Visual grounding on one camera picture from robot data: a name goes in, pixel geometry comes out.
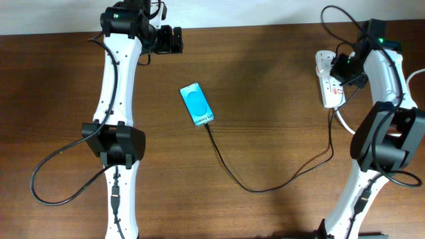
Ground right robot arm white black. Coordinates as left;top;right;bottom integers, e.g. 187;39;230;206
315;19;424;238

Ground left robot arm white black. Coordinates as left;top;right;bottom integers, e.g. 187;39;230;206
82;1;183;238

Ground white charger plug adapter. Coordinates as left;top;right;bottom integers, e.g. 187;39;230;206
315;50;336;78

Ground blue Galaxy smartphone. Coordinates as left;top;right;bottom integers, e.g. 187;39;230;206
179;82;214;126

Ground white power strip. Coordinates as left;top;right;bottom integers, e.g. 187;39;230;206
318;76;345;108

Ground white power strip cord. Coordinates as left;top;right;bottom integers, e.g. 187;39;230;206
333;68;425;136

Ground black charging cable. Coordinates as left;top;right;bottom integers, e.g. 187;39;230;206
203;42;361;194

